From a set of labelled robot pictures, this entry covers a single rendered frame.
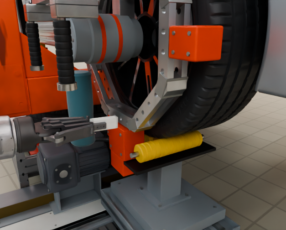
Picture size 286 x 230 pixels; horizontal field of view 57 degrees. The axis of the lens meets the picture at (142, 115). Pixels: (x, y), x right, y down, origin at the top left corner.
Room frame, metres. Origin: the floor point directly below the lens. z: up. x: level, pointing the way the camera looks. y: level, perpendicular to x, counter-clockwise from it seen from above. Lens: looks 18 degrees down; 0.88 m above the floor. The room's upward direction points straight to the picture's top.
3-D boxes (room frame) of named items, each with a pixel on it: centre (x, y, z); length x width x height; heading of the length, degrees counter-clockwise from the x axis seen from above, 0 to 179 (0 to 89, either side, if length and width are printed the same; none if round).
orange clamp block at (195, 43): (0.59, -0.11, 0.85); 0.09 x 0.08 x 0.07; 31
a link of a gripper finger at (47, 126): (0.56, 0.17, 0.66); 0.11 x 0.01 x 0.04; 120
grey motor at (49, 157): (1.10, 0.25, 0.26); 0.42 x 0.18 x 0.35; 121
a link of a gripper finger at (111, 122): (0.62, 0.09, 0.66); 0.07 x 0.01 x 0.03; 121
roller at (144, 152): (0.81, -0.09, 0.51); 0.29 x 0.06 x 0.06; 121
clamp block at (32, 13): (0.89, 0.32, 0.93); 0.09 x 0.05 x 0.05; 121
